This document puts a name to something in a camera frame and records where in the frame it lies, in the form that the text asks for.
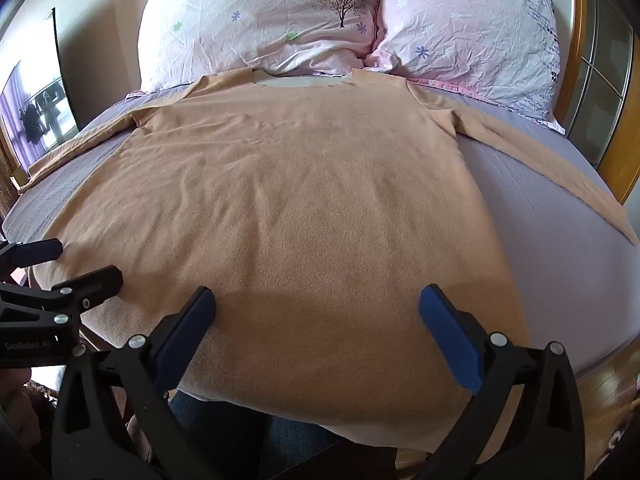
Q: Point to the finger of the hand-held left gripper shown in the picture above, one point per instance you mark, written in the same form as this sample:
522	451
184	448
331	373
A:
97	280
35	251

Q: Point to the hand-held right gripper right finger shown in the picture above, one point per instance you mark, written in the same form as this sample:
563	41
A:
450	340

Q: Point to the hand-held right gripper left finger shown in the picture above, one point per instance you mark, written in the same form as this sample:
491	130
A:
186	337

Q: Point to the beige long-sleeve shirt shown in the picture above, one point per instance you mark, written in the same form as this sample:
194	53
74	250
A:
300	220

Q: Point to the bed with purple sheet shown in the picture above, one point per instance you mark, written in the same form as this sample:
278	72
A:
540	240

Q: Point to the window with purple curtain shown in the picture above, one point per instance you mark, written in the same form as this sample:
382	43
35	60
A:
35	105

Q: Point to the pink floral pillow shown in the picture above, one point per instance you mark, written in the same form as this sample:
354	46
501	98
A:
465	30
250	15

